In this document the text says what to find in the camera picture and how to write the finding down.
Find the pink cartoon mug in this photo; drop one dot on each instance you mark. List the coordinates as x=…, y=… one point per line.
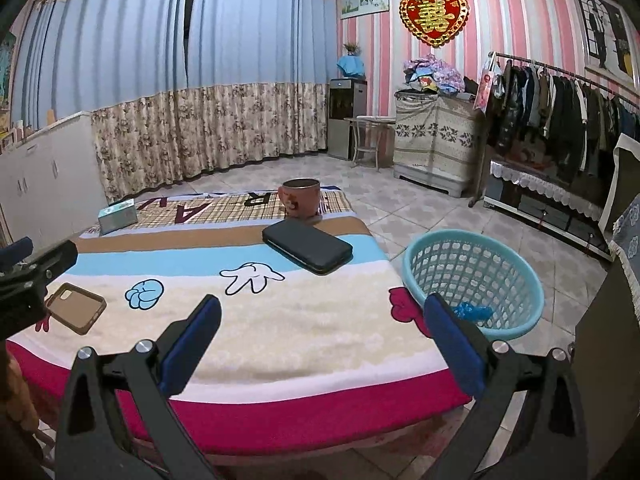
x=300, y=197

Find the low lace covered bench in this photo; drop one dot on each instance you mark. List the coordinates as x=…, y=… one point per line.
x=531, y=197

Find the cloth covered cabinet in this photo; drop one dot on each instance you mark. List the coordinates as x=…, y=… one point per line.
x=436, y=141

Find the blue and floral curtain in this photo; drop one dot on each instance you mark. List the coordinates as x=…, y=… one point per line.
x=173, y=88

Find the light blue plastic basket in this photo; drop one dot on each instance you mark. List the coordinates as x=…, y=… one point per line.
x=470, y=268

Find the clothes rack with garments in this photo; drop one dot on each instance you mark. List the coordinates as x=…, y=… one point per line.
x=558, y=124

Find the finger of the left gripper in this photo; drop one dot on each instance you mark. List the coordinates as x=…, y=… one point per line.
x=15, y=253

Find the grey water dispenser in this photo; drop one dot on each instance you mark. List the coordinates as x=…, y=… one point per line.
x=347, y=100

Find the blue floral cloth sofa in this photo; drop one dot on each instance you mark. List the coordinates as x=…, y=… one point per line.
x=606, y=361

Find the light blue tissue box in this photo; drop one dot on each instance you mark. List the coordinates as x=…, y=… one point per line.
x=118, y=216

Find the red heart wall decoration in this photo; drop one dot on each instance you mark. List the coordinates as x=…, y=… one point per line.
x=434, y=22

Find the small metal chair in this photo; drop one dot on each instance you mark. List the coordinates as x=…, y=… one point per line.
x=368, y=136

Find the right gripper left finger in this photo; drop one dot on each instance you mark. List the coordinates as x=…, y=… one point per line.
x=94, y=441

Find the pile of folded clothes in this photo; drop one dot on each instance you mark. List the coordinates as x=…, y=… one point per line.
x=433, y=75

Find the landscape wall picture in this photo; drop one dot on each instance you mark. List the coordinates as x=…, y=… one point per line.
x=355, y=8

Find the brown phone case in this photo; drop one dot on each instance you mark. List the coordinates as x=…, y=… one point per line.
x=76, y=307

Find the white low cabinet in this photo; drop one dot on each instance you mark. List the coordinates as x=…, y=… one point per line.
x=51, y=185

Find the blue plastic bag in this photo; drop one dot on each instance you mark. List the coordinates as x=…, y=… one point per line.
x=474, y=314

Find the black textured wallet case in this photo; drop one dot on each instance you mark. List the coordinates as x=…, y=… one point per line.
x=314, y=250

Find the pink hanging bag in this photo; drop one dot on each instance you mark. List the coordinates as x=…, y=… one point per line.
x=485, y=84

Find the framed black white picture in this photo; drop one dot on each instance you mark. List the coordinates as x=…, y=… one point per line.
x=608, y=42

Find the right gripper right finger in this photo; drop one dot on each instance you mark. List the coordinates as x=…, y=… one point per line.
x=549, y=438

